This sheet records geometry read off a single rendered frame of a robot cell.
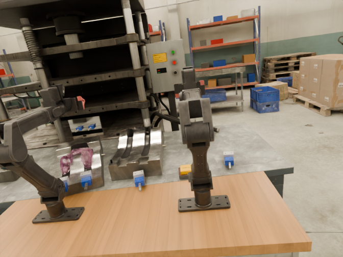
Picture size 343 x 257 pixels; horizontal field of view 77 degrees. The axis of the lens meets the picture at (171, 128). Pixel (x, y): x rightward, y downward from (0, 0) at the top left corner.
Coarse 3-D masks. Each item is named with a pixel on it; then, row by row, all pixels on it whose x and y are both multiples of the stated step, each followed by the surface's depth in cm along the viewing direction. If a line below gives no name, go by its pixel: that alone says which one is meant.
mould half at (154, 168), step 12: (156, 132) 133; (120, 144) 129; (156, 144) 125; (120, 156) 116; (132, 156) 113; (144, 156) 111; (156, 156) 110; (120, 168) 107; (132, 168) 107; (144, 168) 108; (156, 168) 108
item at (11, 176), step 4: (32, 156) 141; (0, 168) 127; (4, 168) 130; (0, 172) 122; (4, 172) 122; (8, 172) 122; (12, 172) 123; (0, 176) 123; (4, 176) 123; (8, 176) 123; (12, 176) 123; (16, 176) 125; (20, 176) 128; (0, 180) 124; (4, 180) 124; (8, 180) 124; (12, 180) 124
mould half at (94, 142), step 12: (60, 144) 140; (72, 144) 137; (96, 144) 138; (60, 156) 132; (96, 156) 120; (72, 168) 114; (96, 168) 113; (72, 180) 105; (96, 180) 104; (72, 192) 103
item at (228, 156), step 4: (224, 152) 111; (228, 152) 110; (232, 152) 110; (224, 156) 109; (228, 156) 109; (232, 156) 108; (224, 160) 110; (228, 160) 106; (232, 160) 105; (228, 164) 104; (232, 164) 106
